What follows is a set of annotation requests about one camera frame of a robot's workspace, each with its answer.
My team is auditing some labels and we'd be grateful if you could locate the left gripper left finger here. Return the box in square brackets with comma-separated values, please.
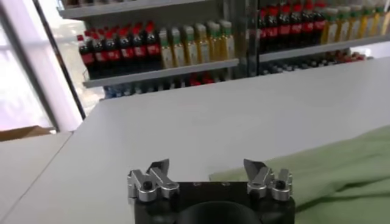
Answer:
[127, 158, 180, 206]

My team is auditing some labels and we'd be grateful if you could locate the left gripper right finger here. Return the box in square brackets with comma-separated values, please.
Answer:
[243, 158, 294, 202]

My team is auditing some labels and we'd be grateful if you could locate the light green t-shirt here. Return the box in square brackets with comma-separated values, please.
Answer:
[208, 126, 390, 224]

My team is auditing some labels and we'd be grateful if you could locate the grey metal bottle shelf rack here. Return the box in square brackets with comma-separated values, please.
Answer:
[57, 0, 254, 100]
[243, 0, 390, 77]

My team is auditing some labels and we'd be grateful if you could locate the yellow tea bottle green label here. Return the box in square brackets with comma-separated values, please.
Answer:
[372, 1, 386, 37]
[194, 23, 211, 64]
[322, 7, 339, 43]
[207, 21, 223, 61]
[382, 9, 390, 35]
[182, 26, 199, 66]
[349, 4, 364, 40]
[336, 5, 352, 42]
[169, 27, 186, 68]
[361, 2, 376, 38]
[219, 19, 236, 60]
[158, 29, 174, 69]

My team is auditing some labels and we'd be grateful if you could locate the brown cardboard box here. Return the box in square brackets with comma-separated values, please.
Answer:
[0, 125, 57, 142]

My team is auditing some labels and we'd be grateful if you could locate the black metal frame pole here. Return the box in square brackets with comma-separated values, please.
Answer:
[32, 0, 87, 120]

